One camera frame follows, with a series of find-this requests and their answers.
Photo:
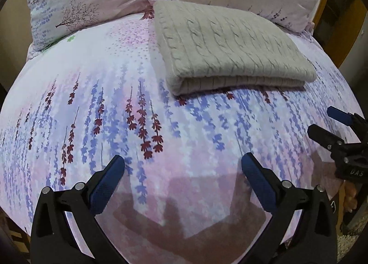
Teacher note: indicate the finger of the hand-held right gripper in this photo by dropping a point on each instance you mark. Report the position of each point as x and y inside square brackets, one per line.
[340, 116]
[323, 136]

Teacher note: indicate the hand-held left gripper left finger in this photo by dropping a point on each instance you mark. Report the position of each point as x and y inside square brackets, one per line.
[105, 186]

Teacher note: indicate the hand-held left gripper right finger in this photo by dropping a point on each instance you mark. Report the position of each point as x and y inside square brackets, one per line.
[257, 180]

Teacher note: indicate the grey knitted blanket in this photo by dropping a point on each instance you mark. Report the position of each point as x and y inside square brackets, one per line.
[230, 48]

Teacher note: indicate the person's right hand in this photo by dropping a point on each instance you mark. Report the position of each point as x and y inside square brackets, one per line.
[350, 199]

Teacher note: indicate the floral bed sheet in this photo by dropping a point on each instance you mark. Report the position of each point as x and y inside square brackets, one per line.
[115, 86]

